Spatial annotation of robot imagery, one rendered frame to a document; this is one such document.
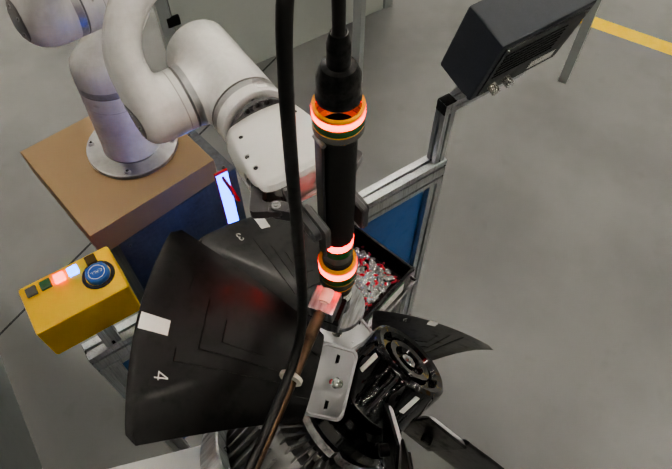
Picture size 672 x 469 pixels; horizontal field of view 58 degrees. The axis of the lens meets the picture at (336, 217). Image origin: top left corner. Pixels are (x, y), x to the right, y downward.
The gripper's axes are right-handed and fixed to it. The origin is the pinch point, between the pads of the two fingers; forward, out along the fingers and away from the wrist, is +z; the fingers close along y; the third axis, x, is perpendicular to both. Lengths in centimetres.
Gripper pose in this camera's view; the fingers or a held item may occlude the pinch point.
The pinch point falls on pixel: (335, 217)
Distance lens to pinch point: 60.1
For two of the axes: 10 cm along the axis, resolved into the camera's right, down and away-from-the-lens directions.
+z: 5.6, 6.7, -4.8
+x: -0.1, -5.8, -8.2
